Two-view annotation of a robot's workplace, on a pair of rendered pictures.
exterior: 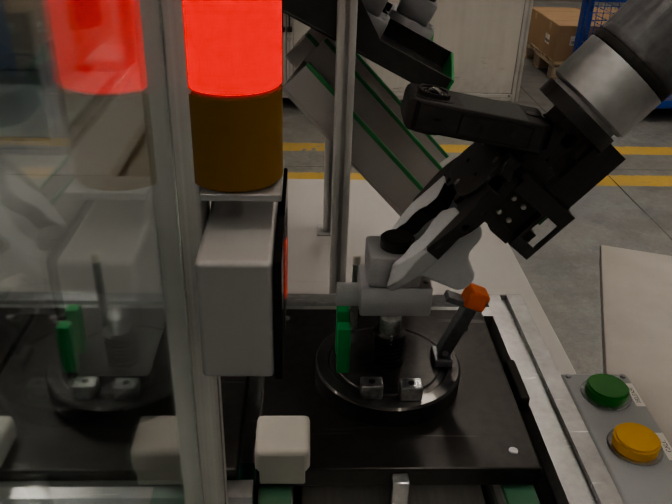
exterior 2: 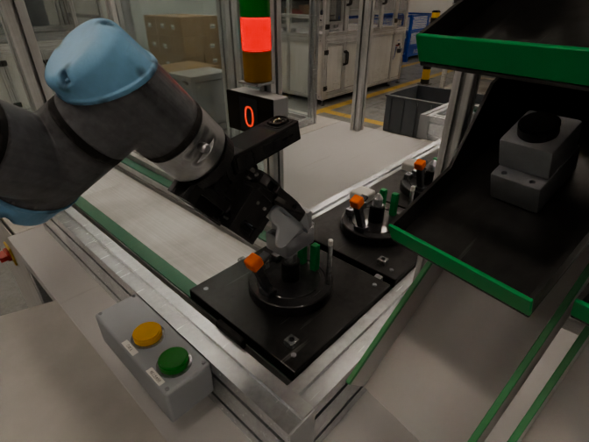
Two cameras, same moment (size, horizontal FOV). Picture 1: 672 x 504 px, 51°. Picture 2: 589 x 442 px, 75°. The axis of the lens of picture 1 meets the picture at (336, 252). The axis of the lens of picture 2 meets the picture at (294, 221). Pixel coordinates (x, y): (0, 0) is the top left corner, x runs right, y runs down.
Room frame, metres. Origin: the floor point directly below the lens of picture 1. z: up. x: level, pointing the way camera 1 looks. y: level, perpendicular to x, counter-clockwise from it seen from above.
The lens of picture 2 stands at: (0.91, -0.40, 1.39)
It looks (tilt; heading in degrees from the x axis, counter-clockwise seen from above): 31 degrees down; 136
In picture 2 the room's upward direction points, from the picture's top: straight up
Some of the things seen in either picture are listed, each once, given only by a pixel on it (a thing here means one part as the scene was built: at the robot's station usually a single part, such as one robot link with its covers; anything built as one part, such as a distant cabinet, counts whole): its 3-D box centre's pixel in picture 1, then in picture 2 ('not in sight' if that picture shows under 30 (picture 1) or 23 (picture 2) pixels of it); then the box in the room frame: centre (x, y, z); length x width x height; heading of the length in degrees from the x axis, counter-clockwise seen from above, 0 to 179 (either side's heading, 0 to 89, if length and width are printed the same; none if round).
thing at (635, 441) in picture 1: (635, 444); (147, 335); (0.47, -0.27, 0.96); 0.04 x 0.04 x 0.02
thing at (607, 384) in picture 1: (606, 393); (173, 362); (0.54, -0.27, 0.96); 0.04 x 0.04 x 0.02
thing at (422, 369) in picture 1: (386, 368); (290, 281); (0.55, -0.05, 0.98); 0.14 x 0.14 x 0.02
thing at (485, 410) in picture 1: (385, 384); (290, 290); (0.55, -0.05, 0.96); 0.24 x 0.24 x 0.02; 3
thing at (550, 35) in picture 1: (612, 43); not in sight; (5.82, -2.16, 0.20); 1.20 x 0.80 x 0.41; 94
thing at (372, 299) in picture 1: (383, 270); (294, 223); (0.55, -0.04, 1.09); 0.08 x 0.04 x 0.07; 93
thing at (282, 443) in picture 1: (282, 449); not in sight; (0.45, 0.04, 0.97); 0.05 x 0.05 x 0.04; 3
